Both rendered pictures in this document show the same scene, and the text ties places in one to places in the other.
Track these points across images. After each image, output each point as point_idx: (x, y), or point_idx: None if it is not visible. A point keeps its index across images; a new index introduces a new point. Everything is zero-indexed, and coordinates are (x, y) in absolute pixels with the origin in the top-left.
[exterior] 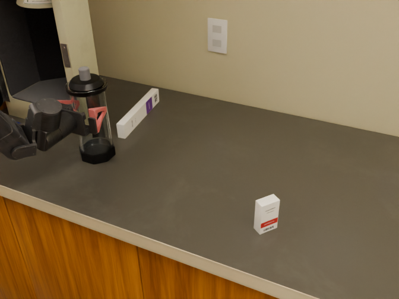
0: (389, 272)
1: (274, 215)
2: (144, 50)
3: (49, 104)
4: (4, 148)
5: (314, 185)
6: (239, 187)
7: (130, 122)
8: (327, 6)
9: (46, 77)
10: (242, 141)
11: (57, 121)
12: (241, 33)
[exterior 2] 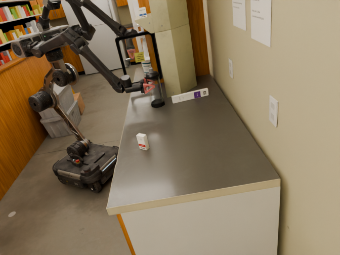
0: (139, 183)
1: (142, 143)
2: (221, 70)
3: (125, 77)
4: (113, 87)
5: (184, 147)
6: (164, 134)
7: (177, 97)
8: (250, 60)
9: None
10: (199, 121)
11: (126, 83)
12: (235, 69)
